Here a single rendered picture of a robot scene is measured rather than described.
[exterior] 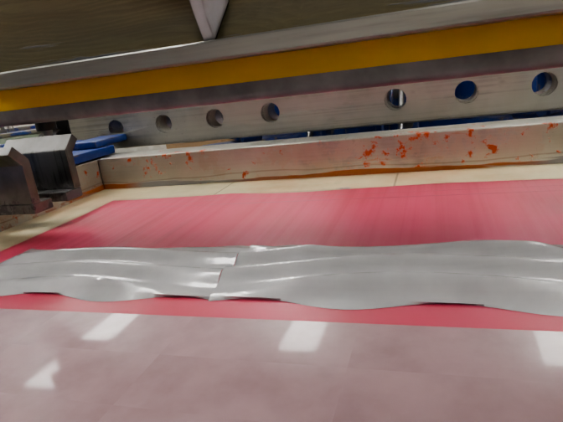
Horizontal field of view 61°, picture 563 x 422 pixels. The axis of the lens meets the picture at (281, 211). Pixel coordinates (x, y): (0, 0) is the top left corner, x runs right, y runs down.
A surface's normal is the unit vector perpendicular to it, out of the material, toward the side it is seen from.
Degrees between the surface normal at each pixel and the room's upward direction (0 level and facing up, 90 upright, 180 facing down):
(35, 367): 0
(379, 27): 90
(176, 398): 0
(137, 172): 90
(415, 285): 37
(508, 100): 90
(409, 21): 90
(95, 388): 0
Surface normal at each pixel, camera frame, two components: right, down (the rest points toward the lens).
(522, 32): -0.30, 0.30
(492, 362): -0.12, -0.95
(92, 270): -0.29, -0.68
